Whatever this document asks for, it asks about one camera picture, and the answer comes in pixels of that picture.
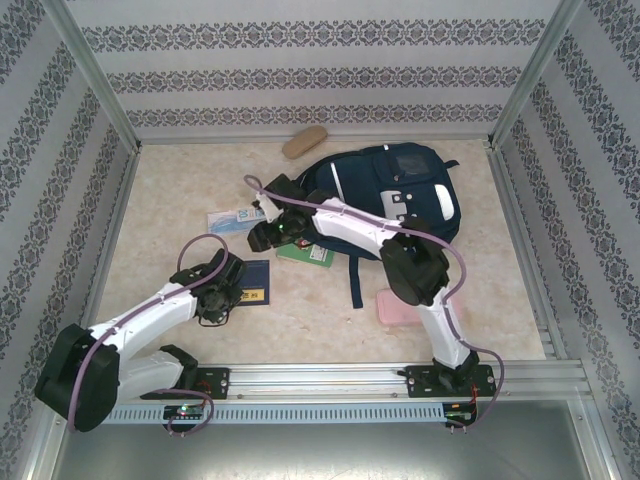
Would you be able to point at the green notebook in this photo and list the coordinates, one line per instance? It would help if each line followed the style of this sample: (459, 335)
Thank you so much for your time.
(310, 255)

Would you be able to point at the navy book with yellow label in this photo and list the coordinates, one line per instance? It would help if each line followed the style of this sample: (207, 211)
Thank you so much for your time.
(257, 280)

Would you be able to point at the tan glasses case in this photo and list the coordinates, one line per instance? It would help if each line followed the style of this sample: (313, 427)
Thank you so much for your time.
(304, 142)

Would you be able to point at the navy blue backpack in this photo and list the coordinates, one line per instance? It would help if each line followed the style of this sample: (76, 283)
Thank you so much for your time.
(365, 175)

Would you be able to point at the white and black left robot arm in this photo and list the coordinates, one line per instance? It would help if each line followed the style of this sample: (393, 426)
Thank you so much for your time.
(150, 320)

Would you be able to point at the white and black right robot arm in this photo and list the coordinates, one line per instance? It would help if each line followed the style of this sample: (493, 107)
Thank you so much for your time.
(415, 275)

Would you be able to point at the small green circuit board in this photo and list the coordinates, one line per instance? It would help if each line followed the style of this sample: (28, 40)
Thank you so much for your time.
(185, 411)
(460, 412)

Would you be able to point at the pink pencil case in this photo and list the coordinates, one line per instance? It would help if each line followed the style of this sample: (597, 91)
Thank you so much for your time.
(395, 310)

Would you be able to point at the grey metal sheet panel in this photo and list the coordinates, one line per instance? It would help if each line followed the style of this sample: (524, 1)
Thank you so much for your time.
(320, 455)

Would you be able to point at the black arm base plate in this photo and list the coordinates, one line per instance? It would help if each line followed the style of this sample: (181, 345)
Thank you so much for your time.
(220, 382)
(415, 382)

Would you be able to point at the aluminium frame rail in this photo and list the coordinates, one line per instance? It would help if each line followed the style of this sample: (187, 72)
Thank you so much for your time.
(320, 382)
(106, 250)
(225, 138)
(526, 250)

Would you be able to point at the aluminium frame post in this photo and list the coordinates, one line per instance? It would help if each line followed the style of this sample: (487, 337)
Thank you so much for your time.
(102, 85)
(531, 75)

